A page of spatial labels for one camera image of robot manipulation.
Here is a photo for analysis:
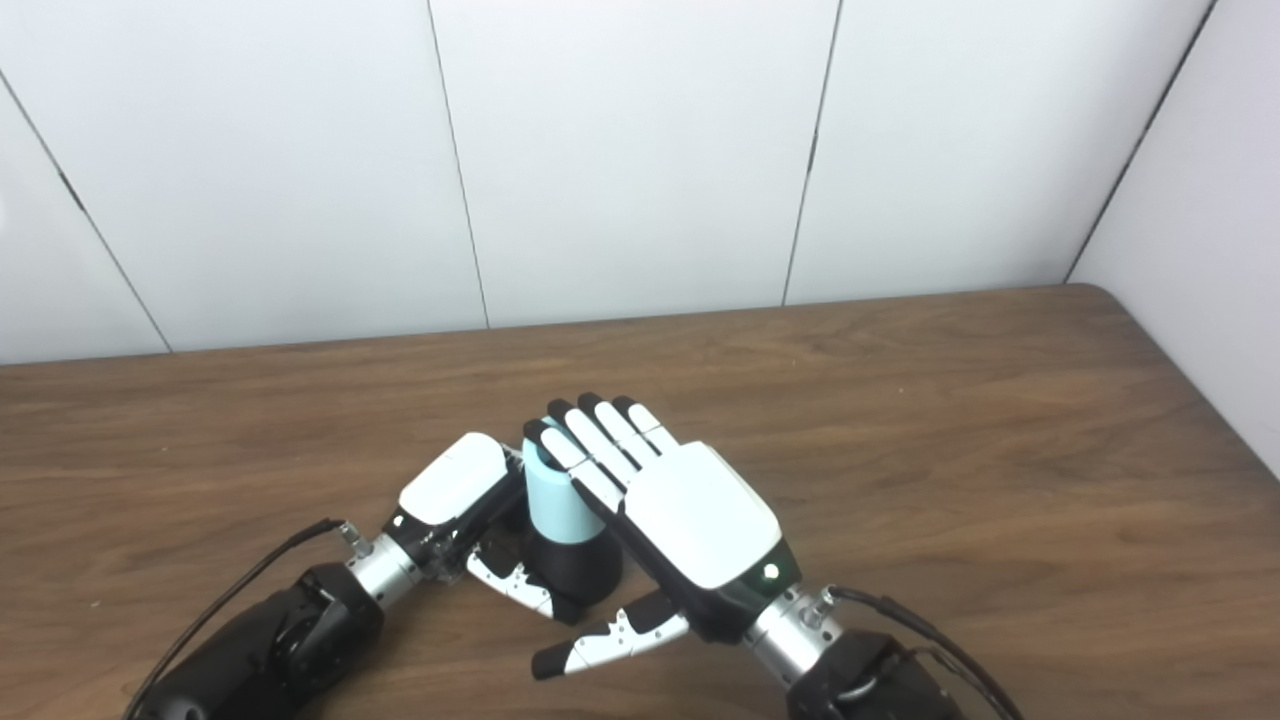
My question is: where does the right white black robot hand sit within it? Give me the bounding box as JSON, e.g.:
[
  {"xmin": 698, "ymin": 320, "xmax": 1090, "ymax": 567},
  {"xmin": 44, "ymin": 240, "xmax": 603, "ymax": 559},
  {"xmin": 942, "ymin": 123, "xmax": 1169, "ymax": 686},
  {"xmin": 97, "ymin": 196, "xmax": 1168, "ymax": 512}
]
[{"xmin": 522, "ymin": 393, "xmax": 801, "ymax": 682}]

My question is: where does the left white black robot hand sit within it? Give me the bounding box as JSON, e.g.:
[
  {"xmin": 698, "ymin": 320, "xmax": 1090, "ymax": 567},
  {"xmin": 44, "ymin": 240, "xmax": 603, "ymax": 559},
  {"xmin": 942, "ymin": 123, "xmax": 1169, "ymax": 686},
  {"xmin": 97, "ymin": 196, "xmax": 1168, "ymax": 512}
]
[{"xmin": 383, "ymin": 432, "xmax": 589, "ymax": 626}]

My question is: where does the light-blue short hose tube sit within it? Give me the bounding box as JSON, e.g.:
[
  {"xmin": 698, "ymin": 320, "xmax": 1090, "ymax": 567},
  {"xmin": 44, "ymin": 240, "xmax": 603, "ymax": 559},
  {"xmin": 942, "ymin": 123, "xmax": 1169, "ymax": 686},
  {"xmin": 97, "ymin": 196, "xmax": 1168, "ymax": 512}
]
[{"xmin": 522, "ymin": 418, "xmax": 607, "ymax": 546}]

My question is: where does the black funnel-shaped nozzle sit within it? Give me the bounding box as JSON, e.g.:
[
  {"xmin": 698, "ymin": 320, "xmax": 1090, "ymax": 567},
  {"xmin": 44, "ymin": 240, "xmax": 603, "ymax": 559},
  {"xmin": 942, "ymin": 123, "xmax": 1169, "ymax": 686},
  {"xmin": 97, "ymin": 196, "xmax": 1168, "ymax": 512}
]
[{"xmin": 520, "ymin": 535, "xmax": 624, "ymax": 606}]

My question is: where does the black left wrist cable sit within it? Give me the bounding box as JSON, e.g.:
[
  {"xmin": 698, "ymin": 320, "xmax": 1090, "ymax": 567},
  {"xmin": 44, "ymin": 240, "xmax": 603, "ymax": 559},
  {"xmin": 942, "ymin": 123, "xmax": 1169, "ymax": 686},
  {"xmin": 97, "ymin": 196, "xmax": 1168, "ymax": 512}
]
[{"xmin": 120, "ymin": 518, "xmax": 361, "ymax": 720}]

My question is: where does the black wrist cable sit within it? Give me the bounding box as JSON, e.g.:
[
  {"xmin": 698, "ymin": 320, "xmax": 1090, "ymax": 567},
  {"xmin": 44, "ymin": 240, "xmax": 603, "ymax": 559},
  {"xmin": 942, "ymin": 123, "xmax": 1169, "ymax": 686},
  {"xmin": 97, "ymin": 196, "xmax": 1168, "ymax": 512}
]
[
  {"xmin": 120, "ymin": 518, "xmax": 361, "ymax": 720},
  {"xmin": 800, "ymin": 586, "xmax": 1026, "ymax": 720}
]

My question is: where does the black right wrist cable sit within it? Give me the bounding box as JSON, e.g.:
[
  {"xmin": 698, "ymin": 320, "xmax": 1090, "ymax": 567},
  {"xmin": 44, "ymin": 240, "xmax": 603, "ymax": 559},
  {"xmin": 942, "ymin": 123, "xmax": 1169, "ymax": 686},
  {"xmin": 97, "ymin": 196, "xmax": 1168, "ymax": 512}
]
[{"xmin": 800, "ymin": 586, "xmax": 1026, "ymax": 720}]

